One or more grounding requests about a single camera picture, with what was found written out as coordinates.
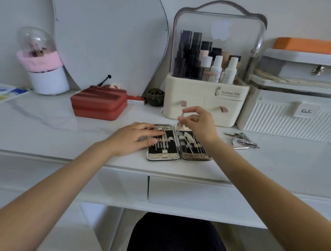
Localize clear dome lid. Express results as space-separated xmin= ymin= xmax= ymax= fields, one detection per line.
xmin=17 ymin=27 xmax=56 ymax=58

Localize white round brush holder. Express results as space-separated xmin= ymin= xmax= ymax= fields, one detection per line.
xmin=28 ymin=66 xmax=70 ymax=96

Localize silver nail nipper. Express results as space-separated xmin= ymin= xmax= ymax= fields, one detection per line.
xmin=236 ymin=140 xmax=260 ymax=149

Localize beige cosmetic tube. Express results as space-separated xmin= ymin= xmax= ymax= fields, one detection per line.
xmin=221 ymin=50 xmax=231 ymax=68

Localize person's right forearm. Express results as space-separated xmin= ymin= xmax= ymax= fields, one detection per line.
xmin=200 ymin=137 xmax=331 ymax=251

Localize cream cosmetic organizer with clear lid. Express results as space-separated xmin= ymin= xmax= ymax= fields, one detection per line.
xmin=163 ymin=0 xmax=268 ymax=128

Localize person's black clothed legs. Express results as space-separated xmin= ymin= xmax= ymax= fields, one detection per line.
xmin=126 ymin=212 xmax=227 ymax=251

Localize silver folding nail clipper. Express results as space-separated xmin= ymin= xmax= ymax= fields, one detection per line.
xmin=232 ymin=138 xmax=250 ymax=150

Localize white box with gold clasp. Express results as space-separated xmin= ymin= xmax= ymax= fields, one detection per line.
xmin=254 ymin=48 xmax=331 ymax=84

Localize person's left hand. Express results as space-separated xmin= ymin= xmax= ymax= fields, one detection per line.
xmin=103 ymin=122 xmax=165 ymax=157

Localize person's right hand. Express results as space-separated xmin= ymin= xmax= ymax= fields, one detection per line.
xmin=177 ymin=106 xmax=220 ymax=147

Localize white label tag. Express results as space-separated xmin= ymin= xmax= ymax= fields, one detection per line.
xmin=293 ymin=102 xmax=321 ymax=118

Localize white ribbed storage box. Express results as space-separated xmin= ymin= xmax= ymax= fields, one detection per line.
xmin=236 ymin=74 xmax=331 ymax=143

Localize orange box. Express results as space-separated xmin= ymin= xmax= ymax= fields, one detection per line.
xmin=273 ymin=37 xmax=331 ymax=55

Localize colourful printed paper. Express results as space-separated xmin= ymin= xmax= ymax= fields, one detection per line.
xmin=0 ymin=86 xmax=31 ymax=103

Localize black-tipped stick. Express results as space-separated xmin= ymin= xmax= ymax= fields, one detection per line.
xmin=97 ymin=75 xmax=112 ymax=87

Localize white cosmetic bottle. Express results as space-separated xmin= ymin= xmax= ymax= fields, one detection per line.
xmin=210 ymin=55 xmax=223 ymax=83
xmin=222 ymin=57 xmax=239 ymax=85

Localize pink bottle with white cap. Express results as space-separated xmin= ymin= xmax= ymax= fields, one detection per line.
xmin=199 ymin=50 xmax=213 ymax=82

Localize person's left forearm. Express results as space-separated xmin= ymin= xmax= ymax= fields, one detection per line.
xmin=0 ymin=140 xmax=115 ymax=251

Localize black manicure kit case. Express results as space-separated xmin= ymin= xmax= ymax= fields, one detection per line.
xmin=146 ymin=124 xmax=213 ymax=162

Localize white desk drawer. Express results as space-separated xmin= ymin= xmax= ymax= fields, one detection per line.
xmin=148 ymin=176 xmax=331 ymax=223

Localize red zip case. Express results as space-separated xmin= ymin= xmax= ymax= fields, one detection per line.
xmin=70 ymin=85 xmax=128 ymax=121

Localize group of black cosmetic tubes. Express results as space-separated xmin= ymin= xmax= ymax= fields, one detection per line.
xmin=175 ymin=30 xmax=223 ymax=80

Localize set of metal manicure tools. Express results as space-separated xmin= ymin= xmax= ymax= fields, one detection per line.
xmin=149 ymin=126 xmax=207 ymax=155

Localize pink fluffy band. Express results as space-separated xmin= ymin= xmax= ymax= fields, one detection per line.
xmin=16 ymin=49 xmax=63 ymax=73

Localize curved white-framed mirror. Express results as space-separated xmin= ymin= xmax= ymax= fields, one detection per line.
xmin=52 ymin=0 xmax=170 ymax=98

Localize dark round incense burner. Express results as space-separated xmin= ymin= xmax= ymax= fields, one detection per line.
xmin=144 ymin=88 xmax=166 ymax=107

